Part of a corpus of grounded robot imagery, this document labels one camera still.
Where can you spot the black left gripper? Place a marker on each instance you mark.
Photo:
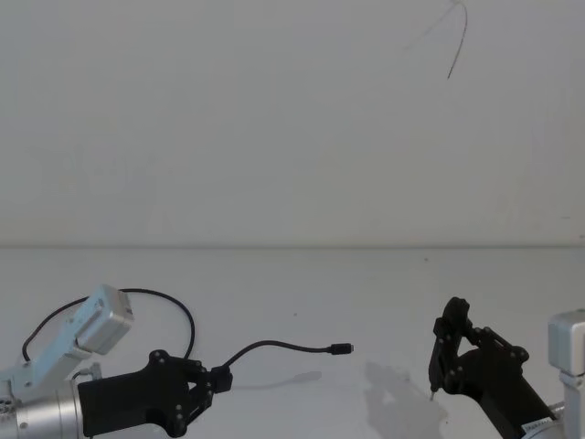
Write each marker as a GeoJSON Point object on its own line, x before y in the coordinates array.
{"type": "Point", "coordinates": [123, 400]}

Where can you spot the white table cloth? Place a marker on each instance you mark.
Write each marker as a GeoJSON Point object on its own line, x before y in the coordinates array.
{"type": "Point", "coordinates": [292, 297]}

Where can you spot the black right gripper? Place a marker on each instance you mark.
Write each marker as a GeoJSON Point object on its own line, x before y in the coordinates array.
{"type": "Point", "coordinates": [498, 388]}

